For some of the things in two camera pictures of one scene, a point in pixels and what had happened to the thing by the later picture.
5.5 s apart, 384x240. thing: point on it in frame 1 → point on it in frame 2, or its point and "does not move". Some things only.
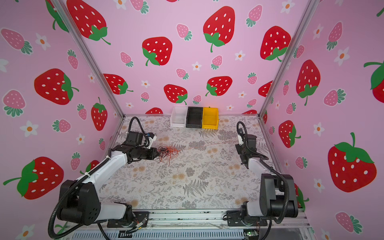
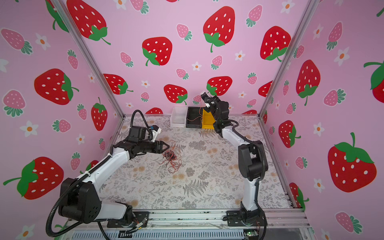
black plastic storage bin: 194,117 does not move
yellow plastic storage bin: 210,118 does not move
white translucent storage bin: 178,116 does not move
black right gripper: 239,148 → 220,102
